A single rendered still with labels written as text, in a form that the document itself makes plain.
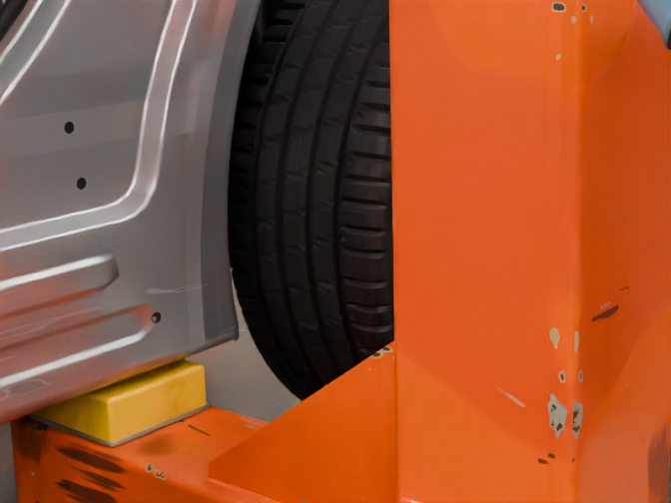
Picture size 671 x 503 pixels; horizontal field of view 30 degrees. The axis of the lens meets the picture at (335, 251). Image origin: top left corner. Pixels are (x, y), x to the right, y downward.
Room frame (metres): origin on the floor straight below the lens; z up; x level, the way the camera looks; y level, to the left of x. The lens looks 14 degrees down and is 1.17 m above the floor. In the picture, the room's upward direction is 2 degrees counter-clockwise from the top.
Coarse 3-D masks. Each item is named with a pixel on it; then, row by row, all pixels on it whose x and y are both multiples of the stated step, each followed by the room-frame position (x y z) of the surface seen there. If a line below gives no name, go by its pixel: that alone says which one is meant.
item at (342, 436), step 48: (336, 384) 0.98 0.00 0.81; (384, 384) 0.94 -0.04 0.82; (48, 432) 1.21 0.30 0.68; (192, 432) 1.20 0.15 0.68; (240, 432) 1.19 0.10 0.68; (288, 432) 1.02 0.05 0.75; (336, 432) 0.98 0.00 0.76; (384, 432) 0.95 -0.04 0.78; (48, 480) 1.21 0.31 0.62; (96, 480) 1.16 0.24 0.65; (144, 480) 1.11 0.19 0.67; (192, 480) 1.08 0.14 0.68; (240, 480) 1.06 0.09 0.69; (288, 480) 1.02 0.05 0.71; (336, 480) 0.98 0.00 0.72; (384, 480) 0.95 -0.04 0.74
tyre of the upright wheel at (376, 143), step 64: (320, 0) 1.45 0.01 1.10; (384, 0) 1.39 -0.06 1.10; (256, 64) 1.44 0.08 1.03; (320, 64) 1.37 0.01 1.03; (384, 64) 1.32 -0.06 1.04; (256, 128) 1.39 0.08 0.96; (320, 128) 1.34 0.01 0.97; (384, 128) 1.28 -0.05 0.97; (256, 192) 1.38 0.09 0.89; (320, 192) 1.31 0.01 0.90; (384, 192) 1.27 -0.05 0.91; (256, 256) 1.38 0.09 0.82; (320, 256) 1.30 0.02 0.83; (384, 256) 1.26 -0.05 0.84; (256, 320) 1.40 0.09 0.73; (320, 320) 1.33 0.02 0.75; (384, 320) 1.27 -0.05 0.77; (320, 384) 1.40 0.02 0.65
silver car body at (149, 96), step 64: (0, 0) 2.87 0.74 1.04; (64, 0) 1.18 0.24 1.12; (128, 0) 1.23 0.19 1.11; (192, 0) 1.27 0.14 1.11; (256, 0) 1.33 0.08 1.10; (0, 64) 1.15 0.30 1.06; (64, 64) 1.17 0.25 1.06; (128, 64) 1.23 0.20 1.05; (192, 64) 1.26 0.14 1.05; (0, 128) 1.11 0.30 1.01; (64, 128) 1.16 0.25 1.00; (128, 128) 1.22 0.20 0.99; (192, 128) 1.25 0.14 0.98; (0, 192) 1.11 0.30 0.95; (64, 192) 1.16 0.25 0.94; (128, 192) 1.22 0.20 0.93; (192, 192) 1.25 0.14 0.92; (0, 256) 1.07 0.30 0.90; (64, 256) 1.13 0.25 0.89; (128, 256) 1.18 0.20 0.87; (192, 256) 1.25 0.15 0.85; (0, 320) 1.07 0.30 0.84; (64, 320) 1.12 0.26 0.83; (128, 320) 1.18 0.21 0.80; (192, 320) 1.24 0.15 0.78; (0, 384) 1.07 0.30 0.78; (64, 384) 1.12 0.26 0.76
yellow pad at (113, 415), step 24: (120, 384) 1.21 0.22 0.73; (144, 384) 1.20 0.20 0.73; (168, 384) 1.22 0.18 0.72; (192, 384) 1.24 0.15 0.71; (48, 408) 1.23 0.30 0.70; (72, 408) 1.20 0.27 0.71; (96, 408) 1.17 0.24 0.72; (120, 408) 1.17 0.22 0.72; (144, 408) 1.19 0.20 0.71; (168, 408) 1.22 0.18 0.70; (192, 408) 1.24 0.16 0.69; (72, 432) 1.20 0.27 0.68; (96, 432) 1.18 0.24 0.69; (120, 432) 1.17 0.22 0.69; (144, 432) 1.19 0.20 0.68
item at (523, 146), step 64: (448, 0) 0.88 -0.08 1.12; (512, 0) 0.84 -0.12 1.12; (576, 0) 0.81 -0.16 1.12; (448, 64) 0.88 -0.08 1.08; (512, 64) 0.84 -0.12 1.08; (576, 64) 0.81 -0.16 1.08; (640, 64) 0.87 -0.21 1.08; (448, 128) 0.88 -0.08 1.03; (512, 128) 0.84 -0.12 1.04; (576, 128) 0.81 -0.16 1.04; (640, 128) 0.87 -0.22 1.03; (448, 192) 0.88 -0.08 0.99; (512, 192) 0.84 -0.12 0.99; (576, 192) 0.81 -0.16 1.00; (640, 192) 0.88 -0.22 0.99; (448, 256) 0.88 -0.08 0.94; (512, 256) 0.84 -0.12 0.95; (576, 256) 0.81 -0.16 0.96; (640, 256) 0.88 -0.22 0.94; (448, 320) 0.88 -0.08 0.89; (512, 320) 0.84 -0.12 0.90; (576, 320) 0.81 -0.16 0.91; (640, 320) 0.88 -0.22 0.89; (448, 384) 0.88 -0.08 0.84; (512, 384) 0.84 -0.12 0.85; (576, 384) 0.81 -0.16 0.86; (640, 384) 0.88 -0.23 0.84; (448, 448) 0.88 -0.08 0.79; (512, 448) 0.84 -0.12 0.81; (576, 448) 0.81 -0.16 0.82; (640, 448) 0.89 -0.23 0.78
